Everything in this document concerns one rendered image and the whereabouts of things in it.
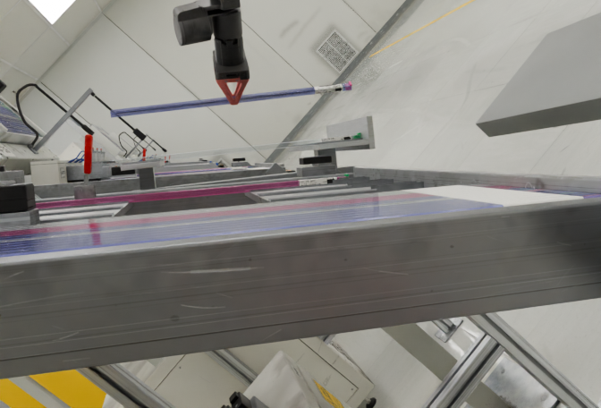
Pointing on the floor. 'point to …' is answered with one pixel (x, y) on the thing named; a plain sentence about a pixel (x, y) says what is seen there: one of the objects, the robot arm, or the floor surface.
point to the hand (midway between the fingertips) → (233, 99)
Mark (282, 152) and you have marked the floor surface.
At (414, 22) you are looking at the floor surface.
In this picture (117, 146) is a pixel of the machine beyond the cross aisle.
